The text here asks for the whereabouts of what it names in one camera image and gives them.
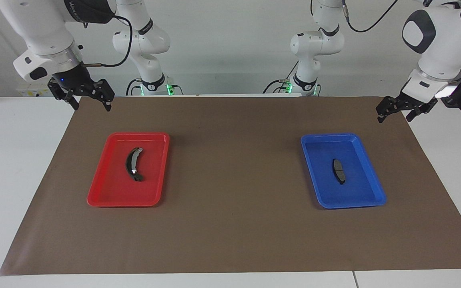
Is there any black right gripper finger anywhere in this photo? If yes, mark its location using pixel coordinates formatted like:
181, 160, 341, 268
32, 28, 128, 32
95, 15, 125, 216
48, 78, 80, 111
88, 79, 115, 112

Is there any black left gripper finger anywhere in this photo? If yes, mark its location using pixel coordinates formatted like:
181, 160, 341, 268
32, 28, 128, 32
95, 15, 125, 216
406, 100, 438, 122
377, 97, 405, 123

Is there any curved dark brake pad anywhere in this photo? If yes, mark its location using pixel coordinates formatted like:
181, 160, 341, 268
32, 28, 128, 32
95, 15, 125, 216
125, 147, 144, 182

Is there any small dark brake pad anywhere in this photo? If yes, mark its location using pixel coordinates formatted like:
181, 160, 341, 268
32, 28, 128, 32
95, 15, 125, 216
332, 158, 346, 185

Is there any yellow label sticker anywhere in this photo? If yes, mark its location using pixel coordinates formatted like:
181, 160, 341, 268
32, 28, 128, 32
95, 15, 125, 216
19, 89, 51, 98

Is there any blue plastic tray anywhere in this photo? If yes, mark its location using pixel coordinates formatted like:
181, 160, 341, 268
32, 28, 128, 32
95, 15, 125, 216
301, 133, 387, 209

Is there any red plastic tray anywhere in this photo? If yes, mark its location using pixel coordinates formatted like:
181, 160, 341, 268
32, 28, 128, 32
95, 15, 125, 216
87, 132, 170, 208

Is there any brown table mat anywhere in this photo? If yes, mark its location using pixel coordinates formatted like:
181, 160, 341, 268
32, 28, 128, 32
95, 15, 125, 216
0, 96, 461, 276

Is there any black base cable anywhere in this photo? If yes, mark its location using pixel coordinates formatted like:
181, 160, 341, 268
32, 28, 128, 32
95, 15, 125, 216
126, 78, 144, 96
263, 60, 298, 94

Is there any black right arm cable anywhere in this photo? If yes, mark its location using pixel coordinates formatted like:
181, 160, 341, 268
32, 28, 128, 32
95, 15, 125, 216
79, 14, 134, 68

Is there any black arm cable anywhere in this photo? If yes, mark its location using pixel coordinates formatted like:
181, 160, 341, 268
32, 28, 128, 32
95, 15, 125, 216
342, 0, 400, 33
79, 14, 134, 68

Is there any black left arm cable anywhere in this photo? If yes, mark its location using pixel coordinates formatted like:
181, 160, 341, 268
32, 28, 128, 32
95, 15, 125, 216
342, 0, 400, 33

